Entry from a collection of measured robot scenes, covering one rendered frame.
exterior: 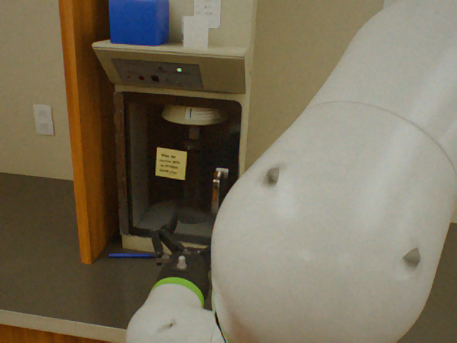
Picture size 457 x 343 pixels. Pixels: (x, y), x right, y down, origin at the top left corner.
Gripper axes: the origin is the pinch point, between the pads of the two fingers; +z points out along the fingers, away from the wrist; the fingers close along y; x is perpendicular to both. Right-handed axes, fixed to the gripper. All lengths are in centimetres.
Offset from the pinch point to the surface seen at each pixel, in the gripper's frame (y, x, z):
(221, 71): -1.1, -32.7, 7.4
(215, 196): -0.8, -2.7, 9.5
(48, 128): 69, 0, 59
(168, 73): 10.7, -31.0, 9.1
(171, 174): 11.2, -5.1, 14.6
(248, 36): -5.9, -39.4, 15.4
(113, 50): 21.2, -35.9, 4.6
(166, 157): 12.5, -9.4, 14.6
